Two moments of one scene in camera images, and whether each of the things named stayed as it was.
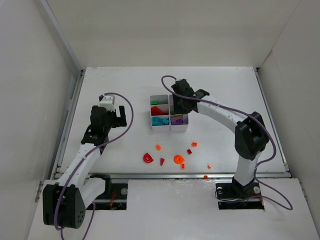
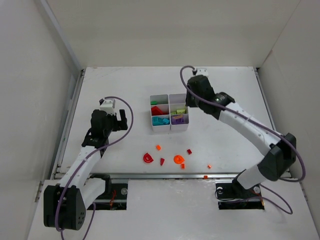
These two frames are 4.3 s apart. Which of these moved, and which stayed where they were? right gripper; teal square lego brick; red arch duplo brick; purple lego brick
Moved: right gripper
Stayed: purple lego brick; red arch duplo brick; teal square lego brick
